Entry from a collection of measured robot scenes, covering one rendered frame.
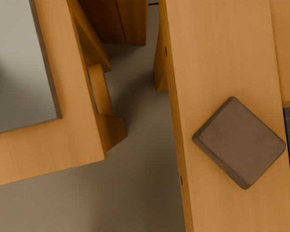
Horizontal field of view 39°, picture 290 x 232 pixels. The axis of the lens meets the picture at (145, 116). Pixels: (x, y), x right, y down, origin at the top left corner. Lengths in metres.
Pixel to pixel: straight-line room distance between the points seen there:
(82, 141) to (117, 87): 0.86
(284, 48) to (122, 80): 0.92
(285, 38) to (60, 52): 0.32
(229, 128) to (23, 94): 0.28
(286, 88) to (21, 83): 0.37
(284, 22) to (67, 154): 0.36
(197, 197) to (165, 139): 0.90
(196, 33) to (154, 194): 0.98
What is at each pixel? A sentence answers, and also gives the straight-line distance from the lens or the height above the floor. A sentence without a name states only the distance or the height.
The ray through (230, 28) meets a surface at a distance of 0.57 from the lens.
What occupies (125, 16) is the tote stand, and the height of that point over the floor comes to 0.39.
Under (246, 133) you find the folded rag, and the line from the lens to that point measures 0.52.
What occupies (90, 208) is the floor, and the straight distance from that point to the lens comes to 1.48.
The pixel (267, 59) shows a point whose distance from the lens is 0.57.
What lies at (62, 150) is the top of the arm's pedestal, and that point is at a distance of 0.60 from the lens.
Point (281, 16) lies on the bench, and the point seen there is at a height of 0.88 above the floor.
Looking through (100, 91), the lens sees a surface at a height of 0.24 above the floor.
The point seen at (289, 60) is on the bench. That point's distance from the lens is 0.60.
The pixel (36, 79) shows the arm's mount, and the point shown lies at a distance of 0.58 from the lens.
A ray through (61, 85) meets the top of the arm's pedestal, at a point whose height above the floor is 0.85.
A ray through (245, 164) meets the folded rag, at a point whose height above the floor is 0.93.
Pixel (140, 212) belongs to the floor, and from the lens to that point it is 1.47.
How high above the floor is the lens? 1.44
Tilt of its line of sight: 89 degrees down
